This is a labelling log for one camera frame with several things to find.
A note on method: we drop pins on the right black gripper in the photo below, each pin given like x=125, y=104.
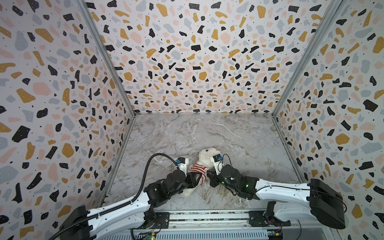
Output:
x=214, y=179

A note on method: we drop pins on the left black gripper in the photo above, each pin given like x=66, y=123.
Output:
x=193, y=177

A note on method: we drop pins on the red white striped knit sweater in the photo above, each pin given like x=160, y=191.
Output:
x=199, y=169

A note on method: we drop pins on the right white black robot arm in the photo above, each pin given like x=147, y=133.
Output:
x=308, y=201

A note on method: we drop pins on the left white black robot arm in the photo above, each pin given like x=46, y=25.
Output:
x=154, y=195

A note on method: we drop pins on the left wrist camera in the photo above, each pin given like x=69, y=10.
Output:
x=183, y=164

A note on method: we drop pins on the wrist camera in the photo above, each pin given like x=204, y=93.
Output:
x=183, y=164
x=217, y=160

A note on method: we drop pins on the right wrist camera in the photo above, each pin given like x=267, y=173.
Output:
x=217, y=160

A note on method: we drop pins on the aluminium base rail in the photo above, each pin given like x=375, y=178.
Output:
x=207, y=220

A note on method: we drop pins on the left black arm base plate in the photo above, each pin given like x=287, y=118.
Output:
x=157, y=220

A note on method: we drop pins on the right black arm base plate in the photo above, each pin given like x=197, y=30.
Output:
x=258, y=219

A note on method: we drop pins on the white vented cable duct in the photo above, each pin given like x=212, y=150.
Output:
x=210, y=235

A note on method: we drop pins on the left aluminium corner post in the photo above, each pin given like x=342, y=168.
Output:
x=86, y=15

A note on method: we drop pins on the aluminium corner post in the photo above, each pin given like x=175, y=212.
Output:
x=314, y=43
x=86, y=15

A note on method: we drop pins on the right aluminium corner post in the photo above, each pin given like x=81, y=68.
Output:
x=314, y=43

